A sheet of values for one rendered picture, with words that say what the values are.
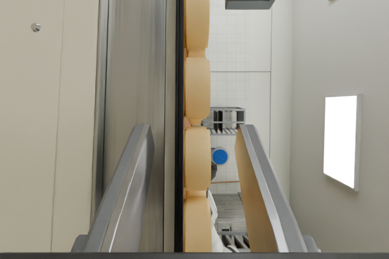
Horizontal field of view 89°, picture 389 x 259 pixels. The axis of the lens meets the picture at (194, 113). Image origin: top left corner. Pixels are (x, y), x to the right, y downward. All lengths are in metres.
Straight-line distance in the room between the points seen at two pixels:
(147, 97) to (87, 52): 0.06
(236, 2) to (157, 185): 0.69
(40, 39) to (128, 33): 0.07
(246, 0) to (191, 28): 0.62
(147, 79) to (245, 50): 4.44
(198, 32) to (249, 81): 4.33
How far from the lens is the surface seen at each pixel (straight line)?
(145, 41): 0.18
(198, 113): 0.15
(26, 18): 0.21
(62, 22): 0.20
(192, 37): 0.17
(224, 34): 4.60
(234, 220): 3.89
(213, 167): 0.58
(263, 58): 4.65
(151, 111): 0.16
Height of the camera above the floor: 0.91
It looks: level
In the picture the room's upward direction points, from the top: 90 degrees clockwise
